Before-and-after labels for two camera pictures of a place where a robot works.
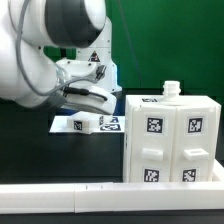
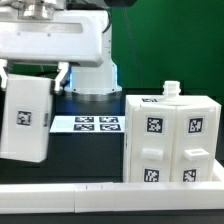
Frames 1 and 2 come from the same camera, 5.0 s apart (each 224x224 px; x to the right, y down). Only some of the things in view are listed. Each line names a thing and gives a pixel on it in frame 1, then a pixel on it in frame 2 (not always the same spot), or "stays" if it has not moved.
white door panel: [194, 144] stays
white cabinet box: [170, 138] stays
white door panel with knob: [153, 144] stays
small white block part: [86, 122] → [26, 115]
